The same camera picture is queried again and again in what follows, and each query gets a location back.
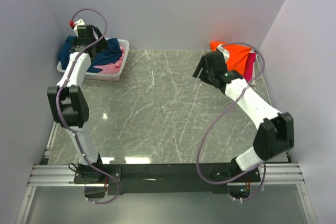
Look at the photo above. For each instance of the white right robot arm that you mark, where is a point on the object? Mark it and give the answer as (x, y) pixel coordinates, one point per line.
(275, 130)

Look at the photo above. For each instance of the pink t shirt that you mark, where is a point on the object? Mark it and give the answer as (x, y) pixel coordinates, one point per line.
(112, 68)

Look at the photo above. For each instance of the aluminium extrusion rail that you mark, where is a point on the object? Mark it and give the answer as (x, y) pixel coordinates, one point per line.
(61, 176)

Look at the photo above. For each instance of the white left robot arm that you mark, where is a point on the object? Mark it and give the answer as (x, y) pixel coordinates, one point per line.
(66, 99)

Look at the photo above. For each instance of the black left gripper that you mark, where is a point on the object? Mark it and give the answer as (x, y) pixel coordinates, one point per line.
(102, 45)

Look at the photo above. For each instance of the white perforated plastic basket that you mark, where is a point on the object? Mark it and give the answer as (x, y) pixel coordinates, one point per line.
(115, 74)

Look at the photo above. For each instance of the folded orange t shirt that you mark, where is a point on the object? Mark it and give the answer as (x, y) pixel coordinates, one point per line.
(240, 58)

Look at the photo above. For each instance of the folded magenta t shirt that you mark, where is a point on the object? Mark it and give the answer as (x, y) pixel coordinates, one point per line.
(250, 68)

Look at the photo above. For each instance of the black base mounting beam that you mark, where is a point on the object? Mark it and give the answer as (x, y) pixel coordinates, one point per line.
(143, 178)

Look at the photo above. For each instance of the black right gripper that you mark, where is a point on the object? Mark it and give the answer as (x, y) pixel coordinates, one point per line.
(202, 64)

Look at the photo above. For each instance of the folded white t shirt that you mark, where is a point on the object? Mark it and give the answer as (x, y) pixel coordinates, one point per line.
(252, 83)

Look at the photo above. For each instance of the navy blue t shirt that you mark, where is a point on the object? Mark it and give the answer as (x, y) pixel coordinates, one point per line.
(110, 55)

